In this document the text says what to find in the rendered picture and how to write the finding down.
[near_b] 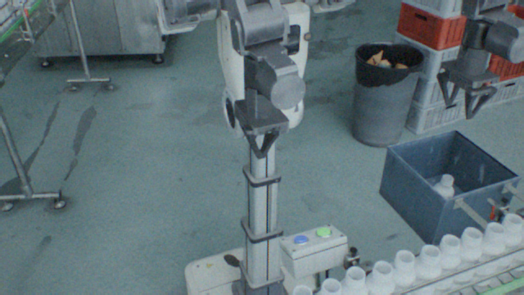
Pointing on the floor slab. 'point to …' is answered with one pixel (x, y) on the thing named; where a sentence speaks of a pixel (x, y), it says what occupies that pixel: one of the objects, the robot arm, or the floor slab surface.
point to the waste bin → (383, 92)
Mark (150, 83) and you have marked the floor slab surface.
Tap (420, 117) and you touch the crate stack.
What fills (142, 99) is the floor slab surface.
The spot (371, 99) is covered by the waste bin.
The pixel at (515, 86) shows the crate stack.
